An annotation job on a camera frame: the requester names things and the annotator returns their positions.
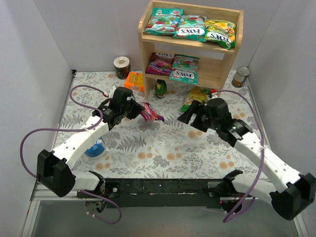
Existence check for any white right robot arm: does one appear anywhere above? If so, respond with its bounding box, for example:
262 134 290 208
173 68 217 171
178 98 316 220

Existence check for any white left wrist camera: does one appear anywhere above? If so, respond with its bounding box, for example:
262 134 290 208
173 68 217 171
103 85 117 98

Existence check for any purple Fox's candy bag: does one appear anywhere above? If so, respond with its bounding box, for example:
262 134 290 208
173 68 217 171
145 52 175 76
140 102 165 122

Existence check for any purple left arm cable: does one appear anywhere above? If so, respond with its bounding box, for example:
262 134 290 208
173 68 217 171
19 84 122 225

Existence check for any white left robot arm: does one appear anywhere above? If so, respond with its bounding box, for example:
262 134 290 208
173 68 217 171
37 87 143 197

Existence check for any wooden two-tier shelf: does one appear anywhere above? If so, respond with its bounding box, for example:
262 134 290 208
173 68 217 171
138 0 244 98

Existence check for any metal tin can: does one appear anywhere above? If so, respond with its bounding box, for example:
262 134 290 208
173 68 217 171
232 66 250 87

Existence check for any teal Fox's candy bag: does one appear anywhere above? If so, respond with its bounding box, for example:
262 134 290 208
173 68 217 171
143 8 183 35
173 15 207 42

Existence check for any green cassava chips bag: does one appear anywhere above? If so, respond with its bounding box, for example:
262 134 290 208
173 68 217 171
180 86 211 112

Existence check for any green glass bottle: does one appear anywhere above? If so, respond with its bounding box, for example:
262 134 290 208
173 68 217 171
155 79 167 99

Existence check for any dark tape roll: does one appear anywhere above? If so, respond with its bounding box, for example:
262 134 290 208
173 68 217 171
114 56 130 79

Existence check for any orange candy box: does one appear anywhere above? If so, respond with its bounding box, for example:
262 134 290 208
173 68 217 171
123 72 144 92

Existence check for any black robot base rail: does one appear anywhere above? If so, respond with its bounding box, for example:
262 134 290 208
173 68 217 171
75 176 257 214

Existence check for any yellow green Fox's candy bag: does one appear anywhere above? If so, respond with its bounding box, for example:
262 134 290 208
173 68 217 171
204 19 236 50

